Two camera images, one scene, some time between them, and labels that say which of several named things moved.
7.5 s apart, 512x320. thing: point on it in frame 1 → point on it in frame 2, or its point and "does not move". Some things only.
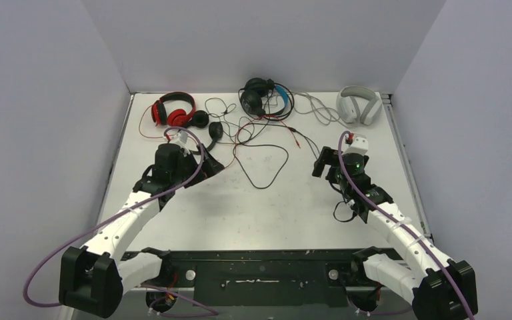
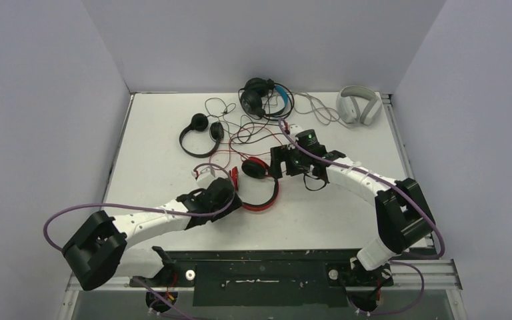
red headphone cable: (237, 133) → (233, 146)
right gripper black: (327, 159) → (278, 160)
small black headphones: (201, 119) does not move
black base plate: (267, 278) does not move
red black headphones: (177, 109) → (255, 167)
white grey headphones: (355, 104) does not move
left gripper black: (209, 168) → (236, 205)
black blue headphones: (262, 97) does not move
